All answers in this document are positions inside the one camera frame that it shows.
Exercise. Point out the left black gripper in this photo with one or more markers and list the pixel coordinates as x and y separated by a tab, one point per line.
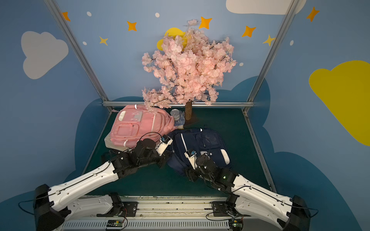
163	156

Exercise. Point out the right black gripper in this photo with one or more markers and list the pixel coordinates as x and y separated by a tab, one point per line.
191	172

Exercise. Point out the navy blue backpack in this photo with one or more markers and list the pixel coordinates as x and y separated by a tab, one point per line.
204	141

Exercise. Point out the pink backpack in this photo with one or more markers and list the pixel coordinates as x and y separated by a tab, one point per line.
136	122

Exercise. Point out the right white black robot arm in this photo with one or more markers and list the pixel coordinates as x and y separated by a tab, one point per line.
246	198

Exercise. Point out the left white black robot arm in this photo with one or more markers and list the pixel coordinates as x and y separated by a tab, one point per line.
50	204

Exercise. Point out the cream white bag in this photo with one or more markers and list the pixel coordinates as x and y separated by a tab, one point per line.
109	144

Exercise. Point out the right green circuit board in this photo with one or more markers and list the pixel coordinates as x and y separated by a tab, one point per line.
235	225

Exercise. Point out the green circuit board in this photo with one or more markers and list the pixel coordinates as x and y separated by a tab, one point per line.
235	225
115	225

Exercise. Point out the left green circuit board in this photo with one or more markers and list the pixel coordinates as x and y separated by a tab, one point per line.
115	225

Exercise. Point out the pink cherry blossom tree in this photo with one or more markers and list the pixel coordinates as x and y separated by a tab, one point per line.
189	67

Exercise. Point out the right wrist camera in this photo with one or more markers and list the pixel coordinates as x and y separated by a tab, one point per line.
191	155

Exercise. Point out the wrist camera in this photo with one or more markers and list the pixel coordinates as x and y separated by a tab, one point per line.
191	155
162	144

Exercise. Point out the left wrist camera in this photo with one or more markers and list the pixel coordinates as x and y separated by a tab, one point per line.
162	144

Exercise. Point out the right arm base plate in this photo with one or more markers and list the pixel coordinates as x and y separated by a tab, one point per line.
224	209

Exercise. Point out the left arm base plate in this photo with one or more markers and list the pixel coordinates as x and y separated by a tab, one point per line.
122	209

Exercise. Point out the aluminium rail base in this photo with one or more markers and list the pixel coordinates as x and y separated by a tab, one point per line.
153	213

